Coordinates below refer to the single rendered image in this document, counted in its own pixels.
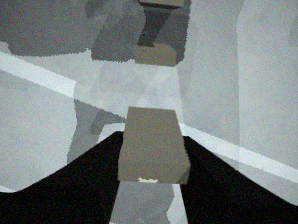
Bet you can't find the beige rectangular block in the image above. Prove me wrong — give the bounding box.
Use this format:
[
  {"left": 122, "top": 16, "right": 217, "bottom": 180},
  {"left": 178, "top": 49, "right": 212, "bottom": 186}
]
[
  {"left": 140, "top": 0, "right": 184, "bottom": 10},
  {"left": 134, "top": 40, "right": 177, "bottom": 68},
  {"left": 118, "top": 105, "right": 190, "bottom": 185}
]

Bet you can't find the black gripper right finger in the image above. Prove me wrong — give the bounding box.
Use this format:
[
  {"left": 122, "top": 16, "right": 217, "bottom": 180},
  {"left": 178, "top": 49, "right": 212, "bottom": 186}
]
[{"left": 180, "top": 136, "right": 298, "bottom": 224}]

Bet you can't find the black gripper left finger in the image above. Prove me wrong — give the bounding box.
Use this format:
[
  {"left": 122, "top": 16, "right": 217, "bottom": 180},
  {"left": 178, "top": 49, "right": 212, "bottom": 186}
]
[{"left": 0, "top": 131, "right": 122, "bottom": 224}]

